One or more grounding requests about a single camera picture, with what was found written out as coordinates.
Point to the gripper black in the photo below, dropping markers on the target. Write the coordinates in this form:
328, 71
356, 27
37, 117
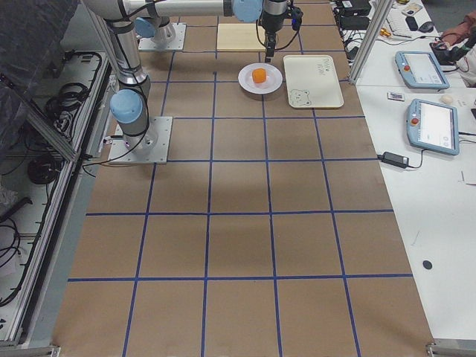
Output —
272, 22

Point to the person at desk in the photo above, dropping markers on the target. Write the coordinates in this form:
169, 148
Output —
456, 46

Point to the aluminium frame post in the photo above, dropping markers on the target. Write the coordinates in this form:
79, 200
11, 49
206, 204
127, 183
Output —
379, 16

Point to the gold cylinder tool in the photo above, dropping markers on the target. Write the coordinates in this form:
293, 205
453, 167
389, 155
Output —
384, 32

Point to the wooden cutting board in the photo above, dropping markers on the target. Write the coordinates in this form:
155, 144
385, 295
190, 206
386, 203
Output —
239, 37

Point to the white keyboard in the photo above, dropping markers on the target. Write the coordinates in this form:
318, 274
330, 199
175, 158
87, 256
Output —
398, 25

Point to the black computer mouse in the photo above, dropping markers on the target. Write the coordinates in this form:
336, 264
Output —
426, 27

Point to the orange fruit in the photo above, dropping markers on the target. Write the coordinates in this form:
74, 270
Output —
259, 75

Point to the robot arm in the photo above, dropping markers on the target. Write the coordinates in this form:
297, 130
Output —
128, 105

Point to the small printed card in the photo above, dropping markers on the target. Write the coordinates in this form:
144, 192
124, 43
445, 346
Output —
395, 96

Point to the white round plate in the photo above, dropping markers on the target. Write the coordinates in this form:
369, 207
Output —
273, 83

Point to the teach pendant far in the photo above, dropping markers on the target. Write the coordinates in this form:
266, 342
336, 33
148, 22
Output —
420, 70

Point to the cream bear tray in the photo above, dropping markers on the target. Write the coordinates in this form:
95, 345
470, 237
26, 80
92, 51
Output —
312, 82

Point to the wrist camera blue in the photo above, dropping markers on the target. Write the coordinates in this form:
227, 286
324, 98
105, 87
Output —
297, 16

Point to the teach pendant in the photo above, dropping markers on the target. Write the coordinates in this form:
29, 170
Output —
420, 70
433, 126

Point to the teach pendant near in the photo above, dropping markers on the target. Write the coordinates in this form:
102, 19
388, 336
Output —
433, 126

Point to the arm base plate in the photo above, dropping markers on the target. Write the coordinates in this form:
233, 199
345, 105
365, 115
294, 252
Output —
153, 148
159, 39

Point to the black power adapter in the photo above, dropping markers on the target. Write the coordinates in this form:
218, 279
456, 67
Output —
394, 159

